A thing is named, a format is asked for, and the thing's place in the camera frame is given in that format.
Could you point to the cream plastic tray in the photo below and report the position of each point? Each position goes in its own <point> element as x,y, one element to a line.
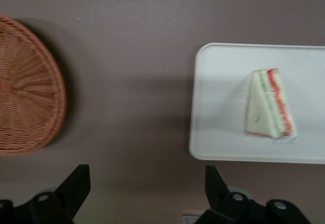
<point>223,102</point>

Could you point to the triangle sandwich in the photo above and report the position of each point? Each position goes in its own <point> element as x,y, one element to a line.
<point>264,107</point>

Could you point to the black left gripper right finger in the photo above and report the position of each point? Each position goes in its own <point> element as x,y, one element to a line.
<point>218,191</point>

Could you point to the brown round wicker basket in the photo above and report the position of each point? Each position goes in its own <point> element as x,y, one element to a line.
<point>25,87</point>

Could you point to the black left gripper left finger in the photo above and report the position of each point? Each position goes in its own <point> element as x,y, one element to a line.
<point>73,191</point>

